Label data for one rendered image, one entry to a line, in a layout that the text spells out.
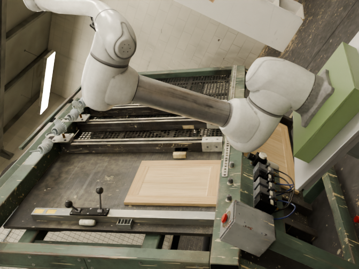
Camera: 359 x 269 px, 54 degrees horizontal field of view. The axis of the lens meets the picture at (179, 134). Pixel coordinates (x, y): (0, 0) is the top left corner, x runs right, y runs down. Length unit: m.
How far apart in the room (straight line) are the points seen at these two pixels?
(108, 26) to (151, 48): 6.58
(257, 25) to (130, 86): 4.52
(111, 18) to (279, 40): 4.68
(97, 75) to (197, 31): 6.19
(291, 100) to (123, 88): 0.60
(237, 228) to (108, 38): 0.79
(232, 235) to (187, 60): 6.46
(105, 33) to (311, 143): 0.79
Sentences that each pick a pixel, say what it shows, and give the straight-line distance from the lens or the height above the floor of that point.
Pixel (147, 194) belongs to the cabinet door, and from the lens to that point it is 1.90.
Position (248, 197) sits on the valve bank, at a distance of 1.78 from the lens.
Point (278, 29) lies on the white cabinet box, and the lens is 5.63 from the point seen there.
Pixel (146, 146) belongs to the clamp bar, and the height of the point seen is 1.32.
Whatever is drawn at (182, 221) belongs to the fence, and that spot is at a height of 1.02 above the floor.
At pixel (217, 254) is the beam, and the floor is 0.88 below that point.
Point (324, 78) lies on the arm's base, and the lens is 1.40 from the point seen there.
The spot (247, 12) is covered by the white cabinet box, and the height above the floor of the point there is 0.78.
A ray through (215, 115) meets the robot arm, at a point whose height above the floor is 1.14.
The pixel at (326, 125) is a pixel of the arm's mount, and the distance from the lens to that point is 1.28.
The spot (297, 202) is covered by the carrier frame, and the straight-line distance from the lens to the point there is 2.38.
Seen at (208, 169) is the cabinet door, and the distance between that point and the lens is 2.00.
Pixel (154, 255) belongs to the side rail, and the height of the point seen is 1.10.
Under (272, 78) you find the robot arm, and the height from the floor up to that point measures 1.02.
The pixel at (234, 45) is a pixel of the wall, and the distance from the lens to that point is 7.31.
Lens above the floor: 1.32
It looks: 4 degrees down
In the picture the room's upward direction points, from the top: 66 degrees counter-clockwise
